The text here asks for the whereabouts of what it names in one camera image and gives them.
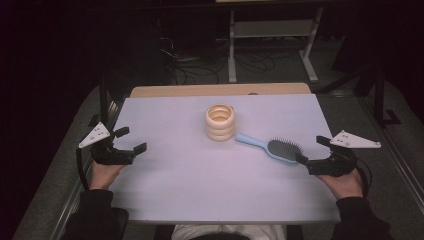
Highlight tangle of black floor cables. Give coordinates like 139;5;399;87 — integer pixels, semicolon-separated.
158;35;278;85

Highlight person's left hand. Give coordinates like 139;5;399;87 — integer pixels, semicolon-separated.
89;161;126;191

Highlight white table board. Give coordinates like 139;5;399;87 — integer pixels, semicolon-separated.
109;93;342;224

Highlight white metal stand frame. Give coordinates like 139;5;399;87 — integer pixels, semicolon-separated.
227;6;325;84

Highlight black metal stand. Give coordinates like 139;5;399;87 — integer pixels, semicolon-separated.
87;75;118;128
362;65;403;130

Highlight blue hairbrush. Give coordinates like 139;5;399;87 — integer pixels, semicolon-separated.
234;133;305;165

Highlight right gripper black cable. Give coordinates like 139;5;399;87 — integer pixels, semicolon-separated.
354;157;373;200

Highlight wooden table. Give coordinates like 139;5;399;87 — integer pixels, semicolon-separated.
129;82;313;99

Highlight person's right hand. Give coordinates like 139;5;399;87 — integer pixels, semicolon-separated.
316;168;365;201

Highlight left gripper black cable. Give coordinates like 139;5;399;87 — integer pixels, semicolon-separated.
75;147;91;192

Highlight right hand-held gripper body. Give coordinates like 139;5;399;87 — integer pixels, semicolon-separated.
306;129;382;178

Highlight cream ridged cup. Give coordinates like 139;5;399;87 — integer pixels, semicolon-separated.
204;103;236;142

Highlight person's white trousers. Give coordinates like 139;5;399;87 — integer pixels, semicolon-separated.
171;223;288;240

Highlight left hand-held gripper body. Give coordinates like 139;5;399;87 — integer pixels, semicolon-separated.
78;122;136;166

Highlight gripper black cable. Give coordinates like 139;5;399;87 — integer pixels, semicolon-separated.
75;147;91;192
354;157;373;200

